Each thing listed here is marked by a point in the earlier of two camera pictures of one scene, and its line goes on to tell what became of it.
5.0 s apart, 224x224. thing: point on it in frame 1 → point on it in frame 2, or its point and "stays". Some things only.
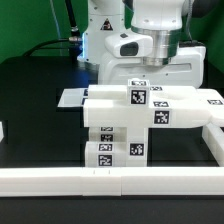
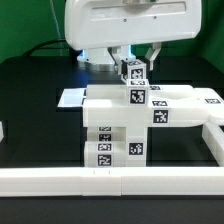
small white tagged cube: (138, 92) stays
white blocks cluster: (169, 106) stays
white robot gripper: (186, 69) → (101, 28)
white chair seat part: (137, 146) stays
